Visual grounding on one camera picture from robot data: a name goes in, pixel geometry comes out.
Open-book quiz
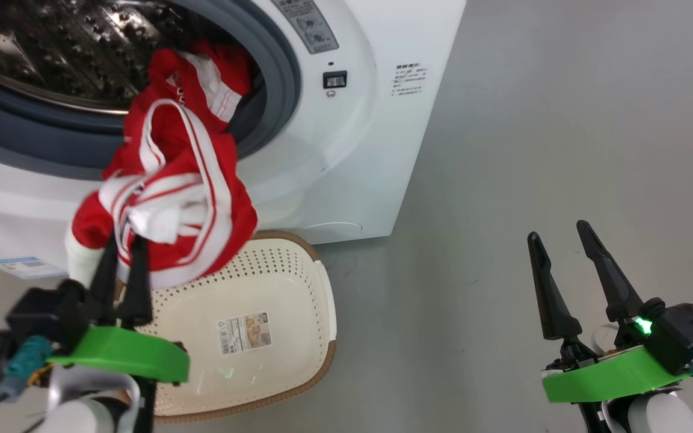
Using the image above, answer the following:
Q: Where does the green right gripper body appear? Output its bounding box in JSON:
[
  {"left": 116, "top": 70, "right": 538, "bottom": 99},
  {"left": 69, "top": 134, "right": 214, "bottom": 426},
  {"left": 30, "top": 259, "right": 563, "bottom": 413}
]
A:
[{"left": 542, "top": 319, "right": 693, "bottom": 404}]

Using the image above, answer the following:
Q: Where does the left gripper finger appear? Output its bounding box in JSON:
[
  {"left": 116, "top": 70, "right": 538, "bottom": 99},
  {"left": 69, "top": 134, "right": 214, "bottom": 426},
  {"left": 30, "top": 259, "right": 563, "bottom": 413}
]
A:
[
  {"left": 89, "top": 235, "right": 122, "bottom": 327},
  {"left": 119, "top": 236, "right": 153, "bottom": 328}
]

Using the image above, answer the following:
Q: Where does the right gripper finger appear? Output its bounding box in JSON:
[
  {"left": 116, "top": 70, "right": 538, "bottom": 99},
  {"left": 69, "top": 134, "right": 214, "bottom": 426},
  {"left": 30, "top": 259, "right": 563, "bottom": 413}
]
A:
[
  {"left": 576, "top": 220, "right": 645, "bottom": 322},
  {"left": 527, "top": 232, "right": 583, "bottom": 342}
]

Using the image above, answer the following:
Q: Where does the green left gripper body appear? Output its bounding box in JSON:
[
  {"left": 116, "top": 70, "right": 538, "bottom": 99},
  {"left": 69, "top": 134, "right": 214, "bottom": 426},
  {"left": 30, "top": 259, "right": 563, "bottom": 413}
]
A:
[{"left": 46, "top": 325, "right": 191, "bottom": 385}]

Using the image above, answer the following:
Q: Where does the red and white jersey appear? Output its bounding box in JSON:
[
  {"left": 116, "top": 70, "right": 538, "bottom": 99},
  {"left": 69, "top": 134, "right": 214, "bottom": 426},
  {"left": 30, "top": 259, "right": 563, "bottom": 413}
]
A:
[{"left": 65, "top": 41, "right": 260, "bottom": 289}]

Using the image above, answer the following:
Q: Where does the paper label inside basket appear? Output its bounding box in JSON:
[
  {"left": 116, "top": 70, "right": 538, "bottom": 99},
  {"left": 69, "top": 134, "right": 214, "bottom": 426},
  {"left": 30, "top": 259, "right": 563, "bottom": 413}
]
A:
[{"left": 217, "top": 311, "right": 273, "bottom": 355}]

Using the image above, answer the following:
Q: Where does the cream perforated laundry basket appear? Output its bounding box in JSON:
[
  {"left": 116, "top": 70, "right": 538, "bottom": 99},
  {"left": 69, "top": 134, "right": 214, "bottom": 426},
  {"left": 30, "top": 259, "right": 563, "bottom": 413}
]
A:
[{"left": 115, "top": 230, "right": 338, "bottom": 425}]

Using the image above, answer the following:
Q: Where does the white washing machine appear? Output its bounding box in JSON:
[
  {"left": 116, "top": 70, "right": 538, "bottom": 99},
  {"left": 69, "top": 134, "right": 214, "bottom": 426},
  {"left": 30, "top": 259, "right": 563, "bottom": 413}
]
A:
[{"left": 0, "top": 0, "right": 467, "bottom": 280}]

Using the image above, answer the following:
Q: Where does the grey rubber door gasket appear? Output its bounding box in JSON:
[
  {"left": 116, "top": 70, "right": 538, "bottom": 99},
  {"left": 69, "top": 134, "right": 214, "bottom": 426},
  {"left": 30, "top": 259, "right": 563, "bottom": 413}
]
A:
[{"left": 0, "top": 0, "right": 302, "bottom": 181}]

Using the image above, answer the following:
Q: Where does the blue energy label sticker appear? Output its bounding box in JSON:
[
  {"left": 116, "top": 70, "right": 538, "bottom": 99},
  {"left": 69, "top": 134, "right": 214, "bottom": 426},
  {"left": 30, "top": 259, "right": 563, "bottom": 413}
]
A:
[{"left": 0, "top": 257, "right": 69, "bottom": 280}]

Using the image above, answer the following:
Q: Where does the round drain filter cover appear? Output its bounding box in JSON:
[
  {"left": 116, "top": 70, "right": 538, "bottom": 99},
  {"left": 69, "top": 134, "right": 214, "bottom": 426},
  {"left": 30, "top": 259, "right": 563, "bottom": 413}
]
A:
[{"left": 303, "top": 222, "right": 363, "bottom": 242}]

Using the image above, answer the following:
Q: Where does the stainless steel washer drum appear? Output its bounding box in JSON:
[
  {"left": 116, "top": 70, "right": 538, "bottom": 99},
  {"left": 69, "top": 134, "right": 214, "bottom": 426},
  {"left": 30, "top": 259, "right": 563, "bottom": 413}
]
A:
[{"left": 0, "top": 0, "right": 215, "bottom": 112}]

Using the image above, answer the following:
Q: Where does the grey warning sticker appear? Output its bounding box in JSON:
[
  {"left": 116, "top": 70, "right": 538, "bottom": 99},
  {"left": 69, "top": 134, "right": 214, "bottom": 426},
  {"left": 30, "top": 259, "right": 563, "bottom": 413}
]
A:
[{"left": 271, "top": 0, "right": 340, "bottom": 55}]

